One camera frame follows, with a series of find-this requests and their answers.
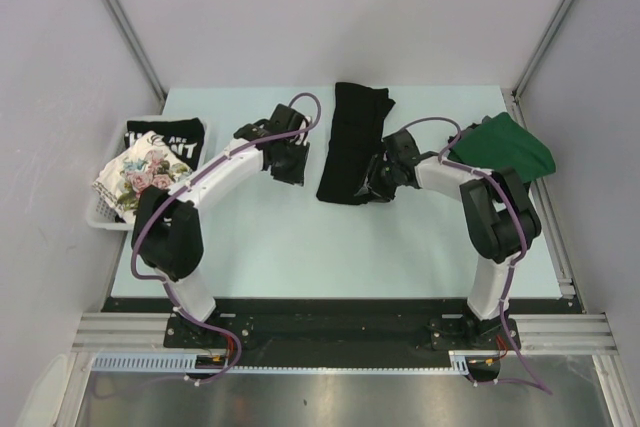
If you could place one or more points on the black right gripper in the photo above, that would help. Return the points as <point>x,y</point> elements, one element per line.
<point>379,193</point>

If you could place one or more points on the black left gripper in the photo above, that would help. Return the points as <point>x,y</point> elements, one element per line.
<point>295,175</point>

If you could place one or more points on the plain black t-shirt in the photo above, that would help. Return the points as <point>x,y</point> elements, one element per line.
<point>355,138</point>

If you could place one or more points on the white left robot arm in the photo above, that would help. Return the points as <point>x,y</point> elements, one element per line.
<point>167,241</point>

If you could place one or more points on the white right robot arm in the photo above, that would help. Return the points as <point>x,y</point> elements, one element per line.
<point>501,223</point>

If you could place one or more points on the black printed t-shirt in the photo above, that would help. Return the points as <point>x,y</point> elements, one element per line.
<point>184,137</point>

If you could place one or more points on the green folded t-shirt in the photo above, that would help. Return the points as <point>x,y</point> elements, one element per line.
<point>502,143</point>

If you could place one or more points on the white floral t-shirt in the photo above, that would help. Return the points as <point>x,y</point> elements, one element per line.
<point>148,162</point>

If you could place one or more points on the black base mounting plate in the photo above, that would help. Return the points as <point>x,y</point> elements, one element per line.
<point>374,334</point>

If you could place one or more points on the white plastic basket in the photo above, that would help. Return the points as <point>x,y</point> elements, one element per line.
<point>99,215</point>

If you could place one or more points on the aluminium frame rail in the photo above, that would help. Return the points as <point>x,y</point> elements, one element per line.
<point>120,332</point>

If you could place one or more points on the white slotted cable duct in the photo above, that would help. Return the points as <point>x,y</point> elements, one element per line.
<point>158,363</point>

